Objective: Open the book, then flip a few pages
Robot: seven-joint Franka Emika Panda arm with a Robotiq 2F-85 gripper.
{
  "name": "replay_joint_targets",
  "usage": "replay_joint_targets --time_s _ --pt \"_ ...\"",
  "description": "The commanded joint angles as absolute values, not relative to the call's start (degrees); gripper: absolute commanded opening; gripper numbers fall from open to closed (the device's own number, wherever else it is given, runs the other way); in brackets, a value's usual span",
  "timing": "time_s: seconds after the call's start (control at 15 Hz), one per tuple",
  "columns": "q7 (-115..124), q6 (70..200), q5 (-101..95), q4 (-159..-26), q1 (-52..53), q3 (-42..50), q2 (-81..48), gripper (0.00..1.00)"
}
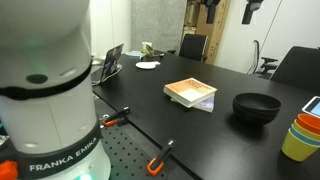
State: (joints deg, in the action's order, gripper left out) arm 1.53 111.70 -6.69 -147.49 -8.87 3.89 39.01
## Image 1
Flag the yellow-green plastic cup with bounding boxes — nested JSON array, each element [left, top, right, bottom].
[[281, 129, 320, 162]]

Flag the black office chair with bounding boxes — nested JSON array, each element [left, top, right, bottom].
[[178, 34, 208, 62], [270, 46, 320, 93]]

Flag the black perforated mounting board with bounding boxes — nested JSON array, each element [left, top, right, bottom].
[[101, 125, 190, 180]]

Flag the black orange clamp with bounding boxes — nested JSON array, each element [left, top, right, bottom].
[[146, 139, 175, 176], [102, 106, 130, 127]]

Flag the open laptop computer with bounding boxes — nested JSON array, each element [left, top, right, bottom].
[[91, 44, 123, 85]]

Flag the black office chair back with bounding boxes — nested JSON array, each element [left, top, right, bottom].
[[178, 34, 208, 62]]

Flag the orange plastic cup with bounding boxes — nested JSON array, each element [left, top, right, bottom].
[[296, 113, 320, 135]]

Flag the orange cover paperback book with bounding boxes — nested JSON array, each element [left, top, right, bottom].
[[163, 78, 217, 108]]

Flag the black orange clamp near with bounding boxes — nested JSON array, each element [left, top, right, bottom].
[[146, 139, 175, 176]]

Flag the black stacked bowls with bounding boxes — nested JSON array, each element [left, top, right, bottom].
[[233, 93, 281, 125]]

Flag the white paper plate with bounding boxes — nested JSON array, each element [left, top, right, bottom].
[[136, 61, 161, 70]]

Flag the black orange clamp far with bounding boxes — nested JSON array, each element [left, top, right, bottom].
[[102, 106, 130, 127]]

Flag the black office chair right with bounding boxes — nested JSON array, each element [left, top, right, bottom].
[[270, 46, 320, 93]]

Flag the white tablet device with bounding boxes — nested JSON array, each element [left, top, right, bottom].
[[302, 96, 320, 118]]

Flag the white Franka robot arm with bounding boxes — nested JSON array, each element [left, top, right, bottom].
[[0, 0, 111, 180]]

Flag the blue plastic cup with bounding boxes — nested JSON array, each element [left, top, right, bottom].
[[289, 127, 320, 146]]

